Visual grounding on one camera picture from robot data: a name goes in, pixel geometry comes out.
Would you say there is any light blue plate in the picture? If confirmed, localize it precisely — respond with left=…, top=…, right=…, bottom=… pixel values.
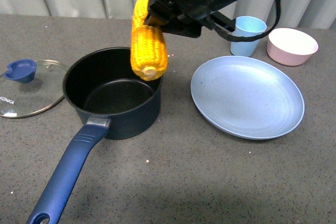
left=190, top=56, right=305, bottom=140

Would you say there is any dark blue saucepan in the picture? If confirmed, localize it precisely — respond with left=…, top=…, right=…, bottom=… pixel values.
left=28, top=47, right=162, bottom=223

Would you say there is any pink bowl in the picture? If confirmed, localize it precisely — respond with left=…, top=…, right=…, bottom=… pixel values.
left=267, top=28, right=319, bottom=66

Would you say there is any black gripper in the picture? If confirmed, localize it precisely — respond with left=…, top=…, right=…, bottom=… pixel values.
left=144, top=0, right=235, bottom=38

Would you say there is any light blue plastic cup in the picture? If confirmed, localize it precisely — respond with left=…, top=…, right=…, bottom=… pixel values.
left=230, top=16, right=267, bottom=57

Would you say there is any black cable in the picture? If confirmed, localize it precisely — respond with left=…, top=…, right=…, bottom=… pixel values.
left=209, top=0, right=287, bottom=42

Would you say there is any yellow corn cob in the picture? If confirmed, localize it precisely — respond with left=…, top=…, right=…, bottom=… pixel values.
left=130, top=0, right=169, bottom=81

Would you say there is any glass lid blue knob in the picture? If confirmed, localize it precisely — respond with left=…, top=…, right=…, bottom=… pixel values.
left=1, top=59, right=68, bottom=119

